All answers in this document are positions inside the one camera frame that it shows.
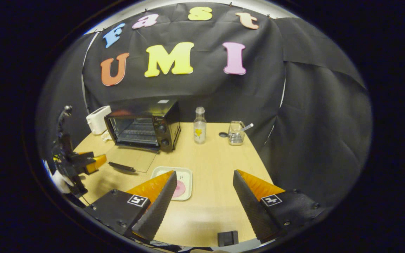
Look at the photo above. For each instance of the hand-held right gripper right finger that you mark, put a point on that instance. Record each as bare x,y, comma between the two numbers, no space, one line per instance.
251,207

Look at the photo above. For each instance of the pink round food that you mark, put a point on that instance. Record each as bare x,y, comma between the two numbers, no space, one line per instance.
180,189

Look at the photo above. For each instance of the white divided dish with grains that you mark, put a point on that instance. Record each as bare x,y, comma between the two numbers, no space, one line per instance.
106,137

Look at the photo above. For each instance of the square cream plate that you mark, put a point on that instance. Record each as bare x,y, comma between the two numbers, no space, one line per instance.
185,175

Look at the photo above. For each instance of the white toaster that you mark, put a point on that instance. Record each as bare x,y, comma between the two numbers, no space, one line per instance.
97,121

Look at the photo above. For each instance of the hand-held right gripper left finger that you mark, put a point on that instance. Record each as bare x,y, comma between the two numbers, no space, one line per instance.
156,211

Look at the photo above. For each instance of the small black box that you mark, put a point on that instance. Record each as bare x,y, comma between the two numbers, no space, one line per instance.
227,239

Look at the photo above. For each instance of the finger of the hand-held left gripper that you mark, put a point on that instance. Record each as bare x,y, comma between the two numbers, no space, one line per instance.
83,156
95,164

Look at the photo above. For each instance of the black backdrop cloth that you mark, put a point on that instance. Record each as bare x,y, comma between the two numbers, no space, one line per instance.
195,84

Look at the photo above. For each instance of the black electric oven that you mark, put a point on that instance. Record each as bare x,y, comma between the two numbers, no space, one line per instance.
167,119

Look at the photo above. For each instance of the clear glass bottle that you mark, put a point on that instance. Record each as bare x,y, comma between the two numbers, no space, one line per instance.
199,126

